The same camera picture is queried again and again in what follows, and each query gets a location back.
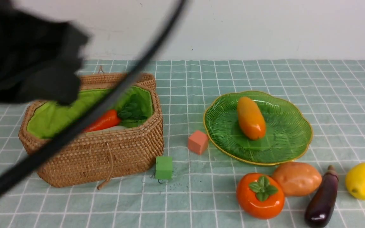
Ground woven wicker basket green lining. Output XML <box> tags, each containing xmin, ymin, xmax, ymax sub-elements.
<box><xmin>18</xmin><ymin>84</ymin><xmax>164</xmax><ymax>188</ymax></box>

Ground brown potato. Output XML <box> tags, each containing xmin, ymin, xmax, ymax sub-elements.
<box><xmin>271</xmin><ymin>162</ymin><xmax>322</xmax><ymax>197</ymax></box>

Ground dark purple eggplant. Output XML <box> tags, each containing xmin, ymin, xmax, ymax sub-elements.
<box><xmin>304</xmin><ymin>165</ymin><xmax>339</xmax><ymax>228</ymax></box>

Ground green glass leaf plate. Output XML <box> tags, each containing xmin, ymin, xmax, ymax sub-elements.
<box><xmin>203</xmin><ymin>91</ymin><xmax>313</xmax><ymax>166</ymax></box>

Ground green checkered tablecloth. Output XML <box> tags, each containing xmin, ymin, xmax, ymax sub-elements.
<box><xmin>0</xmin><ymin>59</ymin><xmax>365</xmax><ymax>228</ymax></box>

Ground green foam cube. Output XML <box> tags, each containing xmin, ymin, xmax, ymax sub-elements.
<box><xmin>155</xmin><ymin>156</ymin><xmax>173</xmax><ymax>180</ymax></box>

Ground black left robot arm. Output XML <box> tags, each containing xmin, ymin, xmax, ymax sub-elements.
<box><xmin>0</xmin><ymin>0</ymin><xmax>89</xmax><ymax>105</ymax></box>

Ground orange carrot green leaves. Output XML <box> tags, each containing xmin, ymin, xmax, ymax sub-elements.
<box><xmin>84</xmin><ymin>94</ymin><xmax>148</xmax><ymax>133</ymax></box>

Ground orange foam cube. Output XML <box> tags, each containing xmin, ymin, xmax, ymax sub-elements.
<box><xmin>187</xmin><ymin>130</ymin><xmax>208</xmax><ymax>155</ymax></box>

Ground orange persimmon green calyx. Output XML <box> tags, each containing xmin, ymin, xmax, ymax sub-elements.
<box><xmin>236</xmin><ymin>173</ymin><xmax>285</xmax><ymax>219</ymax></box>

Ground black cable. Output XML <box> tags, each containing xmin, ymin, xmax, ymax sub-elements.
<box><xmin>0</xmin><ymin>0</ymin><xmax>189</xmax><ymax>211</ymax></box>

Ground white radish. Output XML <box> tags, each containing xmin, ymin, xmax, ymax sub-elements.
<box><xmin>99</xmin><ymin>125</ymin><xmax>127</xmax><ymax>132</ymax></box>

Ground woven wicker basket lid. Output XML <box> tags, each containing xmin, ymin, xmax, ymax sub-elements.
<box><xmin>80</xmin><ymin>73</ymin><xmax>157</xmax><ymax>91</ymax></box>

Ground orange yellow mango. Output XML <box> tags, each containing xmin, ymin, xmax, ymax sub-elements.
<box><xmin>237</xmin><ymin>97</ymin><xmax>266</xmax><ymax>141</ymax></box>

